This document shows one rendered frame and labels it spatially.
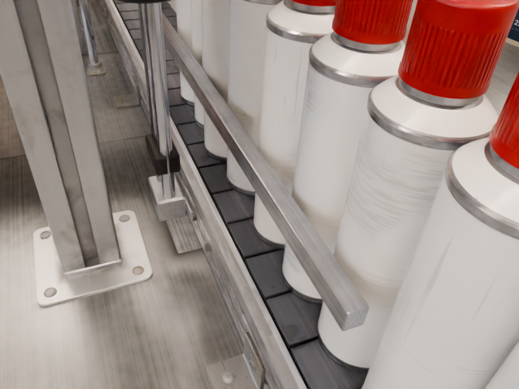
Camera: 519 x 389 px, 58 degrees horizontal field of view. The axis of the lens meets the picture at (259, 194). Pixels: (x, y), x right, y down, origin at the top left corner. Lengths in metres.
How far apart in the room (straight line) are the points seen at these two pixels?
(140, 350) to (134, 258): 0.09
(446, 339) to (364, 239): 0.06
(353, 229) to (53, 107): 0.20
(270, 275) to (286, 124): 0.11
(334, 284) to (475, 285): 0.07
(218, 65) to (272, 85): 0.11
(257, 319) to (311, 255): 0.09
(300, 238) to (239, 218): 0.14
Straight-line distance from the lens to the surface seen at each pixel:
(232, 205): 0.38
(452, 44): 0.18
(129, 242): 0.42
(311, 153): 0.25
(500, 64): 0.74
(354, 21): 0.22
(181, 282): 0.39
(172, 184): 0.35
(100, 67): 0.73
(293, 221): 0.25
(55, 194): 0.35
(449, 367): 0.21
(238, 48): 0.33
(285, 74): 0.27
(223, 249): 0.35
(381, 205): 0.20
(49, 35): 0.30
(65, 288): 0.40
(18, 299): 0.41
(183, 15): 0.48
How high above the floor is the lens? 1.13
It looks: 39 degrees down
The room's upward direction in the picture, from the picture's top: 4 degrees clockwise
